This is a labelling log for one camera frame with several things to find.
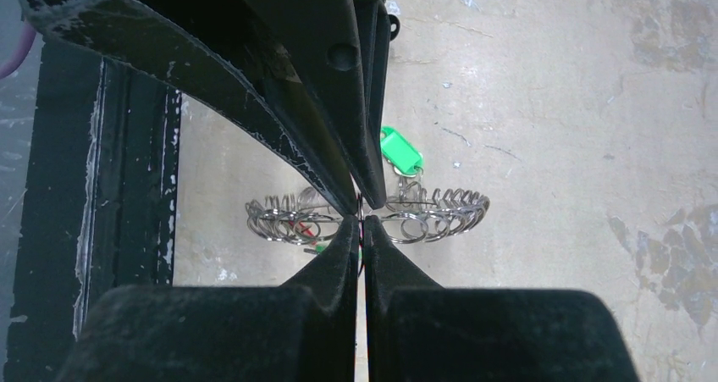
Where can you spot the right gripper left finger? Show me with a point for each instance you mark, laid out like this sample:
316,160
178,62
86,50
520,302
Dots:
302,330

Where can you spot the red key tag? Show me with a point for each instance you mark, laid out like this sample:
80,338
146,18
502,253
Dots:
302,231

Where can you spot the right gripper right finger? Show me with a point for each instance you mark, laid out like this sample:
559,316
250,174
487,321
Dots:
418,330

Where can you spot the black base beam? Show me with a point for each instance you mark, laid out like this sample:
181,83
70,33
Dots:
99,205

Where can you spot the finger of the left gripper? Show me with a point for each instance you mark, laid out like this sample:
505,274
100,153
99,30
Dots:
339,49
217,52

